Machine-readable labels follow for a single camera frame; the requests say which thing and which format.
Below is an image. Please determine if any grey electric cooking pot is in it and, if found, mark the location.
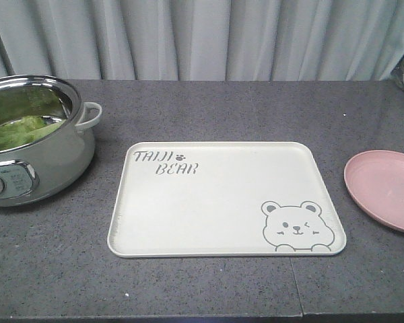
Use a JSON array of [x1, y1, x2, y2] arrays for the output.
[[0, 75, 102, 207]]

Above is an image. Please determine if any pink round plate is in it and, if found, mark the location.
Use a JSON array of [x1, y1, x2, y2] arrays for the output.
[[343, 150, 404, 232]]

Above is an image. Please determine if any cream bear serving tray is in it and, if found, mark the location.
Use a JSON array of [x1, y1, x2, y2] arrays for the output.
[[108, 142, 347, 258]]

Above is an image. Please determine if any grey-white curtain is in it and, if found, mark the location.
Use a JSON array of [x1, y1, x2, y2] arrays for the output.
[[0, 1, 404, 81]]

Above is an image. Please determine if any green lettuce leaf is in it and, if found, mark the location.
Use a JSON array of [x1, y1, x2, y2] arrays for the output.
[[0, 116, 65, 151]]

